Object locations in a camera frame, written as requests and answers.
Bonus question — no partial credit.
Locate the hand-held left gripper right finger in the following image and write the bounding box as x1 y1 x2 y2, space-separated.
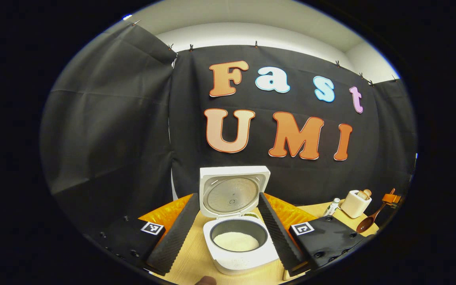
258 192 372 277

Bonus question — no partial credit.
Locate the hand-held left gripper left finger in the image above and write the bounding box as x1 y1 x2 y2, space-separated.
89 193 200 276

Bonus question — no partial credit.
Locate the brown wooden spoon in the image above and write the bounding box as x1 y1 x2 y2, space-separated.
356 202 387 233

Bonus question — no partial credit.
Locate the white rice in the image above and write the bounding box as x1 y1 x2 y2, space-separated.
213 232 259 252

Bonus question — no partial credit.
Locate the white rice cooker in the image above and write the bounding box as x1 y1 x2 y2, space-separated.
199 165 279 276

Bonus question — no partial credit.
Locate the white toaster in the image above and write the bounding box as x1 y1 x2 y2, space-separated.
340 189 372 219

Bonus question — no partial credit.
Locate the white drink bottle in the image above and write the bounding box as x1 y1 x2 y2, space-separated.
323 198 340 217

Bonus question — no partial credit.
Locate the black backdrop cloth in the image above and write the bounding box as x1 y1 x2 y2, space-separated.
40 22 418 238

